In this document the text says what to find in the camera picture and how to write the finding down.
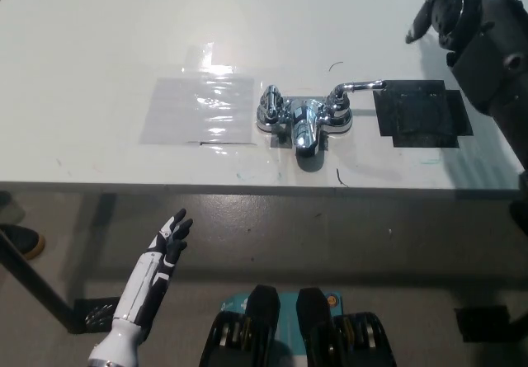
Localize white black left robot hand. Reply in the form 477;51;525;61
111;208;195;332

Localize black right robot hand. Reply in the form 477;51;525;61
405;0;469;51

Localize chrome two-handle faucet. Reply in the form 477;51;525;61
255;78;388;159

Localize black ribbed robot body block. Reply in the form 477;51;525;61
295;287;391;367
200;285;282;367

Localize black tape patch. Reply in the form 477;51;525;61
372;78;474;149

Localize black table leg with foot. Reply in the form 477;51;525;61
452;304;528;344
0;231;120;336

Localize black shoe with tan sole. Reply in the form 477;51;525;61
0;223;46;261

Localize grey translucent taped sheet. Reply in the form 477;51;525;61
139;77;255;146

